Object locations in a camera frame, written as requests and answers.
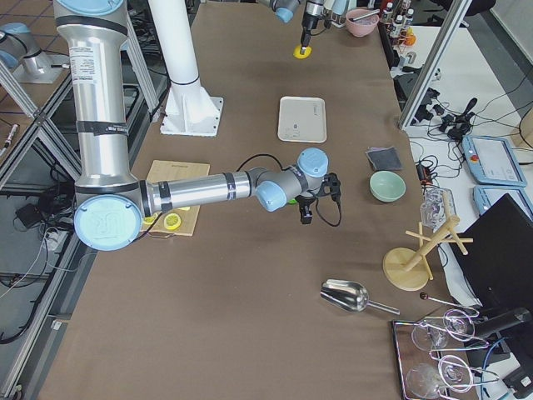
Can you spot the teach pendant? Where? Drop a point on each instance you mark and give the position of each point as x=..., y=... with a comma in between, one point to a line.
x=491, y=161
x=485, y=196

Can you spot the cream rabbit tray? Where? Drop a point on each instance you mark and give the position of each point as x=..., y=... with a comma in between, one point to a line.
x=302, y=119

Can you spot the teach pendant far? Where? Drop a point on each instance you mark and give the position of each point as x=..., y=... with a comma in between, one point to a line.
x=491, y=161

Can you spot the lemon slice near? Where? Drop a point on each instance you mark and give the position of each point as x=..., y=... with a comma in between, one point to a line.
x=172, y=221

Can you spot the yellow lemon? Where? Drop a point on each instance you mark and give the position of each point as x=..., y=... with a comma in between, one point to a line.
x=297, y=55

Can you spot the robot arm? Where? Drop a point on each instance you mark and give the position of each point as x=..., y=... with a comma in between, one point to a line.
x=285, y=10
x=111, y=201

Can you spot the wooden mug tree stand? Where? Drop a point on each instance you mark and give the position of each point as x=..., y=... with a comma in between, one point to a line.
x=408, y=269

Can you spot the lemon slice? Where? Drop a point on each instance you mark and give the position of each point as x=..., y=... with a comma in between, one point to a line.
x=172, y=221
x=147, y=221

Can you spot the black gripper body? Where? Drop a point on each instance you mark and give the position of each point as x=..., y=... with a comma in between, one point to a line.
x=304, y=203
x=310, y=17

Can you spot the metal scoop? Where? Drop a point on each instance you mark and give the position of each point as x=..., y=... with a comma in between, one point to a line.
x=351, y=296

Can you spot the teach pendant near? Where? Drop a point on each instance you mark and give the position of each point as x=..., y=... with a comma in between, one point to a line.
x=485, y=196

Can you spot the aluminium frame post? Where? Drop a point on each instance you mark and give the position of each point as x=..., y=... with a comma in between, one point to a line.
x=447, y=31

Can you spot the lemon slice far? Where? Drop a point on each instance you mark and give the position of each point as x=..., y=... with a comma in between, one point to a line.
x=147, y=221

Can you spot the black monitor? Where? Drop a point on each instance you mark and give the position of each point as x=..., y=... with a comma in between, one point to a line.
x=498, y=265

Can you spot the mint green bowl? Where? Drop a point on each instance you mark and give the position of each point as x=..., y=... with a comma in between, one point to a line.
x=387, y=186

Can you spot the pink bowl of ice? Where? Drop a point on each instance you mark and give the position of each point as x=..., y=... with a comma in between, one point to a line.
x=362, y=27

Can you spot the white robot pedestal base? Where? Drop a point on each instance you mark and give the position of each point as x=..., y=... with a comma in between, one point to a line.
x=190, y=110

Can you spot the grey folded cloth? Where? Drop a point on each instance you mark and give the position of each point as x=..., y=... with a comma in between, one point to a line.
x=384, y=159

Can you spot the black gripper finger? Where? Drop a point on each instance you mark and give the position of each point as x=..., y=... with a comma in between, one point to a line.
x=305, y=217
x=305, y=51

